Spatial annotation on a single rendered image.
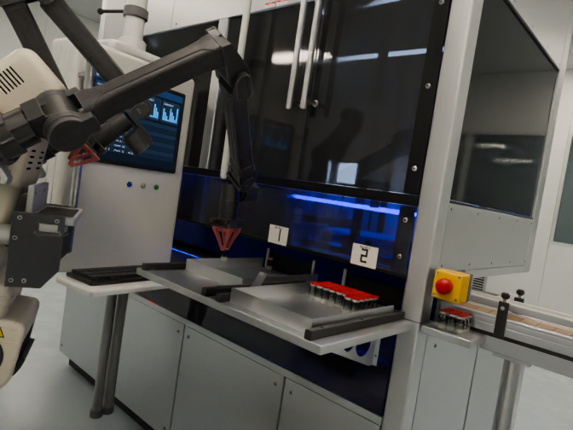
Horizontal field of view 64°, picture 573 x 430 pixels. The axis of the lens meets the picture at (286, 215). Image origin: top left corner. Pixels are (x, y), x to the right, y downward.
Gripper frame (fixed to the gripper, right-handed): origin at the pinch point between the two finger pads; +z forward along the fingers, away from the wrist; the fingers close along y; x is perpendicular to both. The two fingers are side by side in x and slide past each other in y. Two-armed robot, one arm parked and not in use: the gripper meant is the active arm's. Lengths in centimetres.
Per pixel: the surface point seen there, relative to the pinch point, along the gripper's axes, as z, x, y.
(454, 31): -65, -59, 8
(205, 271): 7.0, 1.4, -6.8
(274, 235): -4.2, -6.6, 18.3
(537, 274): 45, -94, 469
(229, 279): 6.9, -9.5, -9.4
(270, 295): 8.7, -23.3, -9.6
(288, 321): 8.2, -38.5, -27.9
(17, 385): 93, 135, 24
